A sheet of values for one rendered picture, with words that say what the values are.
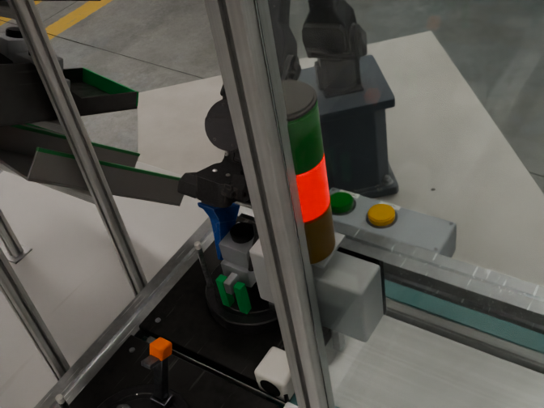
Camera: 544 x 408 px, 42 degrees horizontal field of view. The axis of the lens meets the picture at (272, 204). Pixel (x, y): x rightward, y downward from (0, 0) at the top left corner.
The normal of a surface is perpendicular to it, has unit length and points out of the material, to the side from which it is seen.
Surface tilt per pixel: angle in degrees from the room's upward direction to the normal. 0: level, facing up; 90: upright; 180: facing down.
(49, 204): 0
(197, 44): 0
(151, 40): 0
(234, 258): 90
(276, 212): 90
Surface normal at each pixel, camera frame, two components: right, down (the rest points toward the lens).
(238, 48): -0.53, 0.62
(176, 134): -0.15, -0.73
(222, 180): 0.03, -0.89
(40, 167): 0.73, 0.37
